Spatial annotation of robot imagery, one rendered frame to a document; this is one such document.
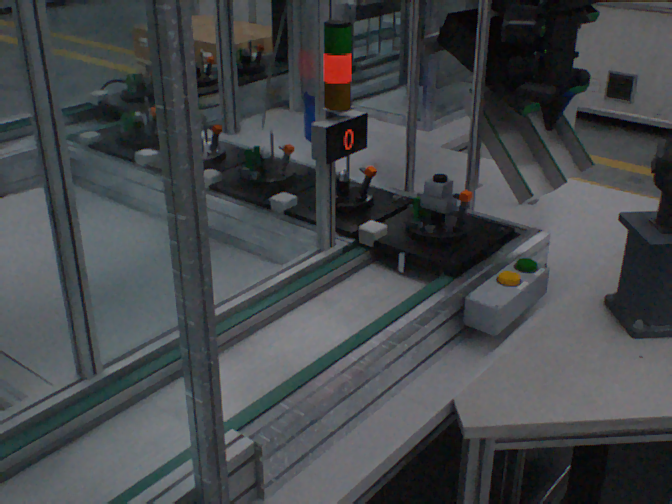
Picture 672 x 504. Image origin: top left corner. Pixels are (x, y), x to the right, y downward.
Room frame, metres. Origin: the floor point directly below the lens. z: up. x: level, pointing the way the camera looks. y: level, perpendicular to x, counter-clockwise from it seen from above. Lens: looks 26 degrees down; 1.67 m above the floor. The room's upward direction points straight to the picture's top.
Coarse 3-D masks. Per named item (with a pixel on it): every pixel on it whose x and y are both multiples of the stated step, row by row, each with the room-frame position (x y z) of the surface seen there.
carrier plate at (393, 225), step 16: (384, 224) 1.56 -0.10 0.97; (400, 224) 1.56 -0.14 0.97; (480, 224) 1.56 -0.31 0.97; (496, 224) 1.56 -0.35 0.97; (384, 240) 1.48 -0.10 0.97; (400, 240) 1.48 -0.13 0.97; (480, 240) 1.48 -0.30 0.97; (496, 240) 1.48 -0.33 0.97; (416, 256) 1.41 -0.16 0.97; (432, 256) 1.40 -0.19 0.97; (448, 256) 1.40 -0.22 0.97; (464, 256) 1.40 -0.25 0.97; (480, 256) 1.42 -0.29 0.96; (448, 272) 1.36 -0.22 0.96
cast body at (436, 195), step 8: (440, 176) 1.52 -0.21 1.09; (424, 184) 1.52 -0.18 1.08; (432, 184) 1.51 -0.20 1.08; (440, 184) 1.50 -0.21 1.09; (448, 184) 1.51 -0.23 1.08; (424, 192) 1.52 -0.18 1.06; (432, 192) 1.51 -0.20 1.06; (440, 192) 1.49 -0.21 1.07; (448, 192) 1.51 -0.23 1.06; (424, 200) 1.52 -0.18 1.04; (432, 200) 1.51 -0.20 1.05; (440, 200) 1.49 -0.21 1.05; (448, 200) 1.49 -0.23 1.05; (456, 200) 1.51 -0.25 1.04; (432, 208) 1.50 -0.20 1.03; (440, 208) 1.49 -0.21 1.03; (448, 208) 1.49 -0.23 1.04
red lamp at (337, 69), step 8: (328, 56) 1.43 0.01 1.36; (336, 56) 1.42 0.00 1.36; (344, 56) 1.43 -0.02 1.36; (328, 64) 1.43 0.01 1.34; (336, 64) 1.42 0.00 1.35; (344, 64) 1.43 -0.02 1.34; (328, 72) 1.43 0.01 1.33; (336, 72) 1.42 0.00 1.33; (344, 72) 1.43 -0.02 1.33; (328, 80) 1.43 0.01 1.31; (336, 80) 1.42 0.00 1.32; (344, 80) 1.43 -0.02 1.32
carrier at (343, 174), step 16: (336, 176) 1.85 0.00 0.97; (336, 192) 1.69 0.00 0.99; (352, 192) 1.69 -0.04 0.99; (368, 192) 1.69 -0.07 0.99; (384, 192) 1.74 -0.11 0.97; (336, 208) 1.61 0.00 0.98; (352, 208) 1.61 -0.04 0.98; (368, 208) 1.64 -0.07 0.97; (384, 208) 1.64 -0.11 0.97; (400, 208) 1.65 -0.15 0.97; (336, 224) 1.56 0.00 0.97; (352, 224) 1.56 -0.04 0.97
